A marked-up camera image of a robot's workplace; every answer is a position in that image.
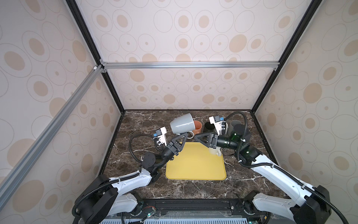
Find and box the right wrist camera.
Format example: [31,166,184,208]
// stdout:
[209,115,225,135]

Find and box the aluminium crossbar back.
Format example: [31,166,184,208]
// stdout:
[95,61,280,71]

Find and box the yellow tray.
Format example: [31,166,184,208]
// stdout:
[166,142,227,181]

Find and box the black corner frame post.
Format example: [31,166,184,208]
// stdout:
[65,0,125,113]

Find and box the cream mug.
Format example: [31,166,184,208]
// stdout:
[209,147,222,156]

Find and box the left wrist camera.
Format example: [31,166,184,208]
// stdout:
[153,127,167,147]

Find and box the black corrugated cable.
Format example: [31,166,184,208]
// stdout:
[223,111,350,224]
[71,134,163,217]

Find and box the aluminium crossbar left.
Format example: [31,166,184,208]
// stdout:
[1,64,104,210]

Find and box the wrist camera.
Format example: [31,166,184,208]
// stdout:
[209,115,225,135]
[153,127,167,147]

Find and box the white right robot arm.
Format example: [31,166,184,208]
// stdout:
[194,132,332,224]

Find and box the peach mug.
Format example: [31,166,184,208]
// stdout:
[192,120,203,135]

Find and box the black right corner post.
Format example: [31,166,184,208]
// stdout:
[251,0,324,114]

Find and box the black corrugated cable left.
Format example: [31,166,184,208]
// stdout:
[71,134,163,217]

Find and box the short grey mug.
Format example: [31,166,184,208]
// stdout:
[170,113,195,139]

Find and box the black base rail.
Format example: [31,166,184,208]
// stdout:
[97,198,269,224]

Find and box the tall grey mug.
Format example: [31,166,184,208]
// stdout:
[227,120,241,136]

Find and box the white round mug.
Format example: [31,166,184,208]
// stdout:
[222,121,228,134]

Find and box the black mug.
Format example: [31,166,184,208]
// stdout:
[203,121,215,133]

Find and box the aluminium crossbar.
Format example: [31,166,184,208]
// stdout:
[95,61,280,71]
[1,64,104,210]

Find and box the black corrugated cable right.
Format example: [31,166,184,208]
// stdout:
[223,111,350,224]

